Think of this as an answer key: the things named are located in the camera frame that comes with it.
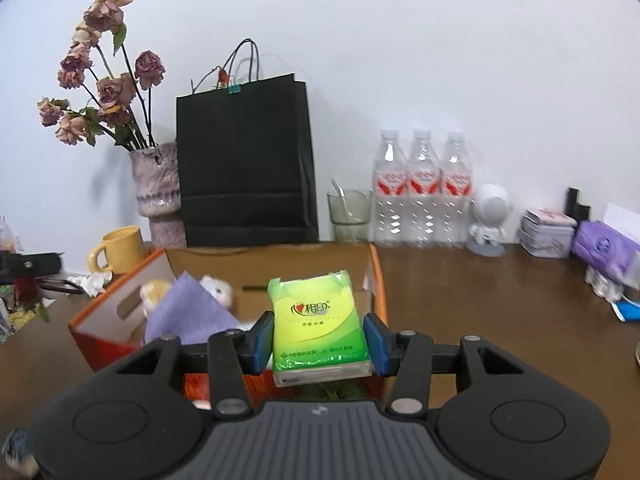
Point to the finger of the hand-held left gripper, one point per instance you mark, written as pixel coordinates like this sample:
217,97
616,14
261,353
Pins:
42,263

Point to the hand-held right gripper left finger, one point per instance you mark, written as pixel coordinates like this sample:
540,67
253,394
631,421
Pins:
262,342

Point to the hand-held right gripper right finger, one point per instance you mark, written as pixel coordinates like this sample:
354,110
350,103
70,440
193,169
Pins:
377,342

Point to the green tissue pack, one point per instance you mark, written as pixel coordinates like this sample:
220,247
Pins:
320,330

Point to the orange cardboard box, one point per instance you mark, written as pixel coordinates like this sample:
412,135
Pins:
115,310

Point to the crumpled white tissue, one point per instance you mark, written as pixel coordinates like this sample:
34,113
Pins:
92,284

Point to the stack of printed packets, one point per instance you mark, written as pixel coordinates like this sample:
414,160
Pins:
15,315

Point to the yellow white plush toy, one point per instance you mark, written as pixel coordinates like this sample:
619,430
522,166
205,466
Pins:
217,287

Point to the yellow mug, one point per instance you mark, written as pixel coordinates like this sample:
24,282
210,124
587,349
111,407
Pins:
125,250

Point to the purple cloth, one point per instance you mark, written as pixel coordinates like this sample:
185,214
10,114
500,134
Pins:
185,310

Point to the clear glass cup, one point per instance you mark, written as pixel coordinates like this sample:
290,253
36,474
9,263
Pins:
350,225

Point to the purple ceramic vase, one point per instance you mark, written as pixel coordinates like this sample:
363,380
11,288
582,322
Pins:
157,195

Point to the clear water bottle red label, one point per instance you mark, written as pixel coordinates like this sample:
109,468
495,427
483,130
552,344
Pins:
424,200
456,200
390,200

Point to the clear stirrer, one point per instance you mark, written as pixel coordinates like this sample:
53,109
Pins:
341,195

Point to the white robot figure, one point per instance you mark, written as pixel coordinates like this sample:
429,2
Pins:
490,210

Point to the black paper bag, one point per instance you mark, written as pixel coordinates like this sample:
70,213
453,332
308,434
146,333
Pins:
245,160

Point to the dried rose bouquet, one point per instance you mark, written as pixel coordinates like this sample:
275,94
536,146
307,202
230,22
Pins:
112,92

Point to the decorated tin box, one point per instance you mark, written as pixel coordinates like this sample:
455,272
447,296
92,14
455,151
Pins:
545,240

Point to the black plastic object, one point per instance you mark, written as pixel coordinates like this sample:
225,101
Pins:
577,205

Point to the purple tissue pack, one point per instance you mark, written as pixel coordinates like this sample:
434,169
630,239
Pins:
605,250

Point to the blue white tube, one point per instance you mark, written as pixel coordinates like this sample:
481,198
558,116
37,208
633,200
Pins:
627,311

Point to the green binder clip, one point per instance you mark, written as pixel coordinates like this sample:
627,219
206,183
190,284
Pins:
234,87

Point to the dried twig with bud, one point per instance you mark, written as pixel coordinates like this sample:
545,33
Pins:
222,76

